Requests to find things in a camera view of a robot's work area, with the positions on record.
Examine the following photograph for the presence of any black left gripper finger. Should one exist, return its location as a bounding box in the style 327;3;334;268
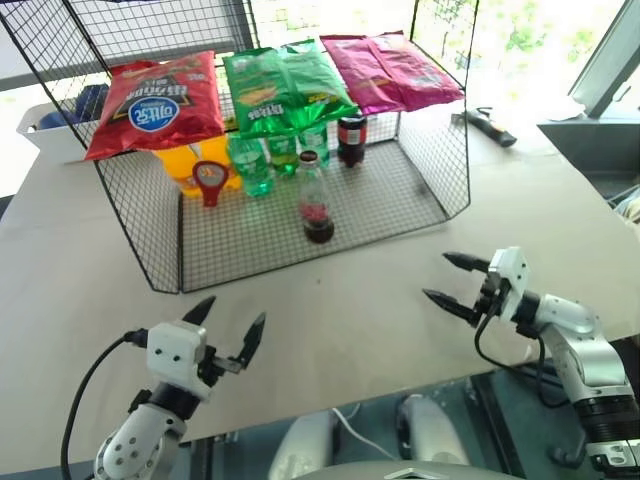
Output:
235;312;267;372
181;295;218;329

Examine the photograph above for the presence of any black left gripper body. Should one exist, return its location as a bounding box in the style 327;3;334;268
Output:
197;344;249;389

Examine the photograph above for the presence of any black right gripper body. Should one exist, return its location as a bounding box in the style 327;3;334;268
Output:
472;273;512;330

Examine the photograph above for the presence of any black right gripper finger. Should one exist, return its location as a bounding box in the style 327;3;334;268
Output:
422;288;482;329
442;251;492;276

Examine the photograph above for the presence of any clear glass cola bottle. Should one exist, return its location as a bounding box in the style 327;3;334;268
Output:
297;150;336;245

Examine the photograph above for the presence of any orange soda plastic bottle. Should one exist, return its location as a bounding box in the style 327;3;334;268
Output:
152;135;242;199

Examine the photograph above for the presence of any green soda plastic bottle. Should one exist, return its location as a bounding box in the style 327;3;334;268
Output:
227;134;277;198
264;132;302;178
298;122;332;169

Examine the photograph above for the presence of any dark cola plastic bottle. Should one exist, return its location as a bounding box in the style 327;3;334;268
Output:
336;113;369;169

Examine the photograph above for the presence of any grey rounded shape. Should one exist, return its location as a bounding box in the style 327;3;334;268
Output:
397;393;472;467
269;412;342;480

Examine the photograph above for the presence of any black handheld tool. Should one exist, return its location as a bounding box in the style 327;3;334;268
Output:
451;107;518;148

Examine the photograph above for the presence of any grey box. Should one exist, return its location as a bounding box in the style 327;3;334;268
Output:
537;113;640;202

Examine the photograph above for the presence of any magenta chip bag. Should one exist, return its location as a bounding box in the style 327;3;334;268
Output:
319;33;407;117
367;30;466;113

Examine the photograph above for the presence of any red chip bag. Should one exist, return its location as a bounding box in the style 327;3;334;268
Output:
84;49;225;162

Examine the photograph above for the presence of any green chip bag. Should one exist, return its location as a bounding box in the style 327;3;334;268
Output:
278;38;360;127
222;48;303;141

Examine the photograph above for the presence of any white plastic bin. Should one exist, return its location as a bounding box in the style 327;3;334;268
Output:
15;103;109;164

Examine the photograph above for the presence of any blue item in bin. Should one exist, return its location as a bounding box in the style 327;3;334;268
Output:
38;84;110;133

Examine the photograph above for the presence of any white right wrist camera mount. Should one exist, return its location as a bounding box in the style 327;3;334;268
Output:
487;246;531;322

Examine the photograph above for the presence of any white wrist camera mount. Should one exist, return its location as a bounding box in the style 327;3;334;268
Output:
145;322;212;404
487;246;531;322

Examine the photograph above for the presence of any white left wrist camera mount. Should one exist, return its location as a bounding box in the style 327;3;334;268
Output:
145;322;212;404

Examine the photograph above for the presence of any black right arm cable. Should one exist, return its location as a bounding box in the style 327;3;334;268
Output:
474;299;572;407

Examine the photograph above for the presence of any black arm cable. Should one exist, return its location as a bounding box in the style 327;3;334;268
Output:
59;327;151;480
474;299;572;407

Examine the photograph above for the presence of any black wire mesh rack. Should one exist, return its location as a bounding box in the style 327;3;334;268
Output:
0;0;481;295

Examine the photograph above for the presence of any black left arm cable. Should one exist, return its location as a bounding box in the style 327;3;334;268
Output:
59;327;151;480

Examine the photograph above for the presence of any white thin cable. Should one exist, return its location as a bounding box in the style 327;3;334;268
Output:
331;407;402;460

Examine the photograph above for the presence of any grey window frame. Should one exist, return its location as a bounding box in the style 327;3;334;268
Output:
567;0;640;120

